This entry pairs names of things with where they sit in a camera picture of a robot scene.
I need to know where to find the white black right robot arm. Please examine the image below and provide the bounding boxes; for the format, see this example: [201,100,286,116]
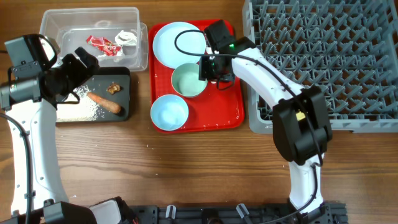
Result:
[200,20,333,215]

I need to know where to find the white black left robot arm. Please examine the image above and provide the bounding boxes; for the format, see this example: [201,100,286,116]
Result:
[1,34,140,223]

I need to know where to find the white tissue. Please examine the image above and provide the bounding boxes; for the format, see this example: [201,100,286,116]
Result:
[99,30,137,60]

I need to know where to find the brown food scrap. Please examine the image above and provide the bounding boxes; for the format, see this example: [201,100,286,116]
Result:
[106,83,122,95]

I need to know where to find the black waste tray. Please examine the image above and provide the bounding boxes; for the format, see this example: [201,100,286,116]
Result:
[78,67,131,122]

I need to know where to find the clear plastic waste bin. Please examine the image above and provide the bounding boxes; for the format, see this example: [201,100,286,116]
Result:
[40,7,149,72]

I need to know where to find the white rice pile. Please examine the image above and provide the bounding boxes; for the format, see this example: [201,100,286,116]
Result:
[57,85,100,123]

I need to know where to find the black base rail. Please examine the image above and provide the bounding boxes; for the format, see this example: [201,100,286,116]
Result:
[131,202,348,224]

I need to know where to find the pale green bowl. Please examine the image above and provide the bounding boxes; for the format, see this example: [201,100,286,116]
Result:
[171,63,208,98]

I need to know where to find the light blue bowl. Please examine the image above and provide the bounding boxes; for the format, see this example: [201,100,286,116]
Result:
[150,94,189,131]

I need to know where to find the orange carrot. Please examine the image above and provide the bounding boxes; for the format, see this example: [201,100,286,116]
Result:
[87,92,121,114]

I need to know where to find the grey dishwasher rack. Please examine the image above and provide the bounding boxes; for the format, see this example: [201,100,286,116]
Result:
[242,0,397,133]

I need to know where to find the light blue plate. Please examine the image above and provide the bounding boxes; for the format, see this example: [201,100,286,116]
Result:
[152,22,206,69]

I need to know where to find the red serving tray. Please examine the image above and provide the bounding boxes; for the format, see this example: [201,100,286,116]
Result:
[149,23,244,134]

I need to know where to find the red snack wrapper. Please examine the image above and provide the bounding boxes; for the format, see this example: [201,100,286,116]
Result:
[86,35,122,57]

